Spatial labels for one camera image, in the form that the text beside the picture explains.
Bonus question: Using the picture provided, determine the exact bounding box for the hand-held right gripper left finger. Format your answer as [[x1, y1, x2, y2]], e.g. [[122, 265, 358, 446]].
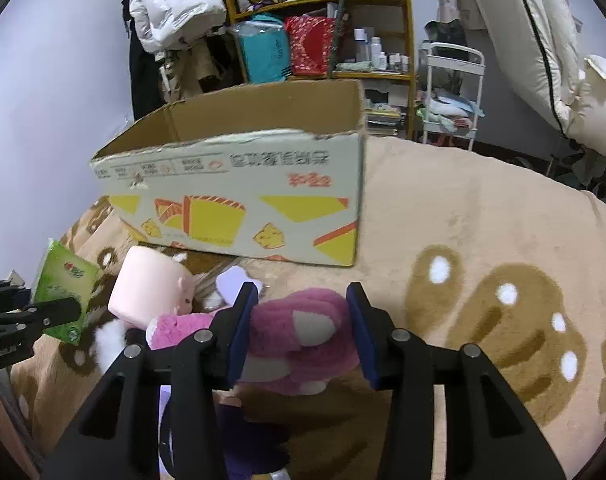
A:
[[42, 281, 264, 480]]

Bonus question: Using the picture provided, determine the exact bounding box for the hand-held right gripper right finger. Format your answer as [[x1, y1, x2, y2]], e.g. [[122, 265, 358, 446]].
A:
[[346, 281, 566, 480]]

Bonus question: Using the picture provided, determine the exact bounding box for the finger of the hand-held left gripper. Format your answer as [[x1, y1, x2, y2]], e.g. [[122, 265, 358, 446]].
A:
[[0, 280, 82, 356]]

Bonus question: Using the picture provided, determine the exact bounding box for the green tissue packet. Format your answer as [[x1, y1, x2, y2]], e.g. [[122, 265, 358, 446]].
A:
[[32, 239, 103, 346]]

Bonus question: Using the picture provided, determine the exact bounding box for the pink plush toy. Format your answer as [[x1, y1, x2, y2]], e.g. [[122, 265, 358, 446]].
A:
[[146, 287, 365, 395]]

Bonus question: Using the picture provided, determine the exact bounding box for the printed cardboard box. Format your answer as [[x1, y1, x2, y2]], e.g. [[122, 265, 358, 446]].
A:
[[88, 79, 368, 267]]

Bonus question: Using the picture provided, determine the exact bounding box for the lavender plush piece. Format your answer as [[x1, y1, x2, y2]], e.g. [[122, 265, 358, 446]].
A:
[[217, 266, 264, 306]]

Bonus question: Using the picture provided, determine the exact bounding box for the pink-hat plush doll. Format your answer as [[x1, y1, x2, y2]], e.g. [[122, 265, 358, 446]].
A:
[[92, 246, 219, 376]]

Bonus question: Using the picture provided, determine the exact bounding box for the paw print beige blanket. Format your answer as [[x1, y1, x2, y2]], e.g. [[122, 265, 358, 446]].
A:
[[10, 136, 606, 480]]

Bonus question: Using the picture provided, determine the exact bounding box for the purple plush toy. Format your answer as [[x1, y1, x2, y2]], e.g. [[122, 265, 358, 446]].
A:
[[155, 385, 291, 480]]

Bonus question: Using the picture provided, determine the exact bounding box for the white rolling cart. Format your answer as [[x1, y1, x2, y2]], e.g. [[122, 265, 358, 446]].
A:
[[416, 42, 486, 151]]

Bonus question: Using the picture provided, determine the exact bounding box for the black hanging garment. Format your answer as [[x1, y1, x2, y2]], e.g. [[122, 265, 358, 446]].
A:
[[128, 0, 165, 121]]

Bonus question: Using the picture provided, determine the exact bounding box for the teal bag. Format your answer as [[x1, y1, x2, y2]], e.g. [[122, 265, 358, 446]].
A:
[[233, 15, 291, 84]]

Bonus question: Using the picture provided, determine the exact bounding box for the row of cosmetic bottles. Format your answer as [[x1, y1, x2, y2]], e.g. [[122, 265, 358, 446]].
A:
[[353, 27, 410, 73]]

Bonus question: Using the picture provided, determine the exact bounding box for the red patterned gift bag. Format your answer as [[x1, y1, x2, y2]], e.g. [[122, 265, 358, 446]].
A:
[[284, 16, 340, 77]]

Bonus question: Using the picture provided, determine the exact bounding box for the yellow shelving unit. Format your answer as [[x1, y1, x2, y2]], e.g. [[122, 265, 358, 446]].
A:
[[214, 0, 417, 140]]

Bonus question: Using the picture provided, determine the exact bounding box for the white puffer jacket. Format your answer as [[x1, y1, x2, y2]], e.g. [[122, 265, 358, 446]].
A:
[[129, 0, 229, 54]]

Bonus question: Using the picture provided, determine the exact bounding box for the white duvet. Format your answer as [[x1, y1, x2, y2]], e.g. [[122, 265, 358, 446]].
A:
[[455, 0, 606, 167]]

